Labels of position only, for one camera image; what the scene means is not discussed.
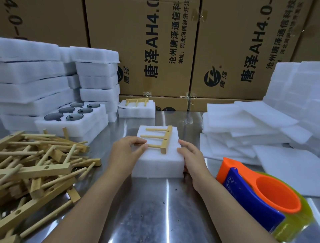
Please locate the person's right forearm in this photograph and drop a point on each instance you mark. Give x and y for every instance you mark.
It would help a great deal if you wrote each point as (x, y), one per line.
(225, 210)

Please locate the small white foam block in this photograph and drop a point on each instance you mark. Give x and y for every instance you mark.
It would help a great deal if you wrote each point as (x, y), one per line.
(136, 112)

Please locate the pile of wooden peg racks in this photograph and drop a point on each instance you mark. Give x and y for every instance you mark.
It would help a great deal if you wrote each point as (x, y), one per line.
(37, 167)

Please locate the person's right thumb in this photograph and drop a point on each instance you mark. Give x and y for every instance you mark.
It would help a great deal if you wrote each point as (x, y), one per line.
(181, 150)

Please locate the person's right hand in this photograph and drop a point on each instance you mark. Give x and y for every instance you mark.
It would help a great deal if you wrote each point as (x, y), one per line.
(195, 161)

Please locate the flat brown cardboard box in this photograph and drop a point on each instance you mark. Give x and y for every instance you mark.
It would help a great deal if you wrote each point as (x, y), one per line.
(172, 104)

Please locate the stack of white foam blocks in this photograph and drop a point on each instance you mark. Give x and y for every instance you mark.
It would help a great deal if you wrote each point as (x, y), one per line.
(30, 75)
(97, 75)
(295, 87)

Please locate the white foam tray with holes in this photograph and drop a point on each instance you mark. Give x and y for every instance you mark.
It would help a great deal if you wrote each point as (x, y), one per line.
(97, 120)

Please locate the wooden peg rack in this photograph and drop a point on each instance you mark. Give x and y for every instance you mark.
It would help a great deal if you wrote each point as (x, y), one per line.
(166, 140)
(136, 101)

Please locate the person's left hand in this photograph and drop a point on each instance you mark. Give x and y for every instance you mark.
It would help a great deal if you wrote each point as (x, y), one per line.
(122, 152)

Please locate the person's left thumb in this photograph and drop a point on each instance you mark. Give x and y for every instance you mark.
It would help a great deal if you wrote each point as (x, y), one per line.
(142, 150)

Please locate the yellow-green tape roll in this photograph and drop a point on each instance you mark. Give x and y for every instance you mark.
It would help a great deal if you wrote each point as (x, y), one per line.
(300, 220)

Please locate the orange and blue tape dispenser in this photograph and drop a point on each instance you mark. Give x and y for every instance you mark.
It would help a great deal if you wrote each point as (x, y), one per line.
(250, 200)

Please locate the person's left forearm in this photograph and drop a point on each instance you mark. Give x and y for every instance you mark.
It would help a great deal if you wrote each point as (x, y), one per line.
(95, 205)

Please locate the pile of white foam sheets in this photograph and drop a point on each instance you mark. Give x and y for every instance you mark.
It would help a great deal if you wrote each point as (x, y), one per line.
(250, 130)

